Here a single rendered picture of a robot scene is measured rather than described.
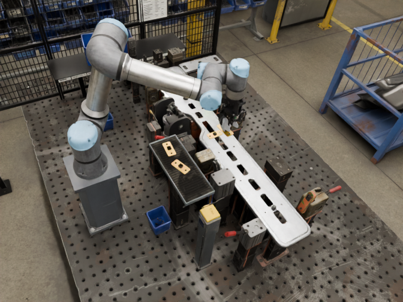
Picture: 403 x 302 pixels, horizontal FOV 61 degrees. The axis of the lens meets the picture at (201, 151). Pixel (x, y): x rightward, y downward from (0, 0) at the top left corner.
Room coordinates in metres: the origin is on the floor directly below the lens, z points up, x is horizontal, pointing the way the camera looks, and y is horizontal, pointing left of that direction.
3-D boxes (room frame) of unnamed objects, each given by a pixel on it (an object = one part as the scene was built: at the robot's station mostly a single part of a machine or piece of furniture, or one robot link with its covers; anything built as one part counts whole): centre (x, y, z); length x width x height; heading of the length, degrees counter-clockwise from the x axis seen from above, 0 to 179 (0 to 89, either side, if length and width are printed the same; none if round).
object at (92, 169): (0.95, 0.49, 1.15); 0.15 x 0.15 x 0.10
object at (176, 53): (2.02, 0.24, 0.88); 0.08 x 0.08 x 0.36; 34
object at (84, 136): (0.96, 0.49, 1.27); 0.13 x 0.12 x 0.14; 1
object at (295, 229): (1.32, -0.08, 1.00); 1.38 x 0.22 x 0.02; 34
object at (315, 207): (0.95, -0.55, 0.88); 0.15 x 0.11 x 0.36; 124
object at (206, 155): (1.11, -0.02, 0.89); 0.13 x 0.11 x 0.38; 124
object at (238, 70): (1.10, -0.11, 1.57); 0.09 x 0.08 x 0.11; 91
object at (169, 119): (1.30, 0.16, 0.94); 0.18 x 0.13 x 0.49; 34
